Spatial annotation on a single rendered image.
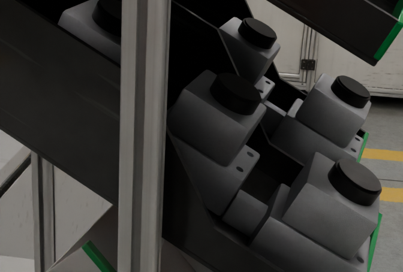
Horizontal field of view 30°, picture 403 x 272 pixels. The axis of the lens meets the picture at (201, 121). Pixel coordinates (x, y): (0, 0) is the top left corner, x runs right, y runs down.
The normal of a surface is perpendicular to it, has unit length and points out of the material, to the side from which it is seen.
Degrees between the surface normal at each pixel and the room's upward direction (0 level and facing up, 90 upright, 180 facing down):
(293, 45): 90
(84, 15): 25
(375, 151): 0
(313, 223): 92
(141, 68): 90
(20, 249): 90
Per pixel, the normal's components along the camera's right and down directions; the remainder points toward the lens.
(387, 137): 0.05, -0.93
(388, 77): -0.10, 0.36
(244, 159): 0.45, -0.77
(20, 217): 0.99, 0.11
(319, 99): -0.32, 0.33
